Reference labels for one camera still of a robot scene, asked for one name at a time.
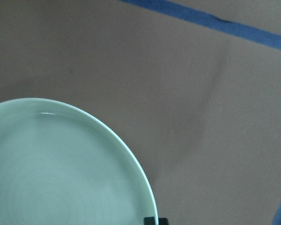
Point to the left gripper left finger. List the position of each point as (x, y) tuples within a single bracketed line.
[(149, 221)]

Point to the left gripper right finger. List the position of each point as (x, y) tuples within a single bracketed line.
[(163, 221)]

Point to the mint green plate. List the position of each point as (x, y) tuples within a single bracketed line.
[(61, 166)]

